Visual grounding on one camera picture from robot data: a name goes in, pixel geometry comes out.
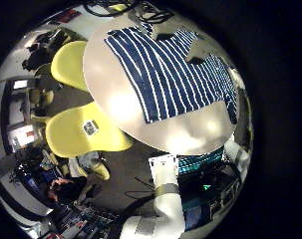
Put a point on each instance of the blue white striped shirt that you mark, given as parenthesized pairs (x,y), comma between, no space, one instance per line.
(163,76)

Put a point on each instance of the black white chair sticker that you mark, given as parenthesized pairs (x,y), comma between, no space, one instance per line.
(90,127)

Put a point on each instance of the teal lit striped panel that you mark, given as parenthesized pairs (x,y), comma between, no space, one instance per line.
(200,162)

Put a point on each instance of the yellow chair with white cloth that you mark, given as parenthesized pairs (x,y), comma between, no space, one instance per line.
(100,171)

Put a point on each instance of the yellow chair with sticker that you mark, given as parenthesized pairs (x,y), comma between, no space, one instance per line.
(67,132)

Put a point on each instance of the plain yellow chair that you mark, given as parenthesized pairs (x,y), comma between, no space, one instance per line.
(69,63)

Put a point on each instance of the seated dark-haired person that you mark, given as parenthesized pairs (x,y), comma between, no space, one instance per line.
(65,191)

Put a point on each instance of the bright monitor screen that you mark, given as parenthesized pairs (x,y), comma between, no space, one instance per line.
(20,84)

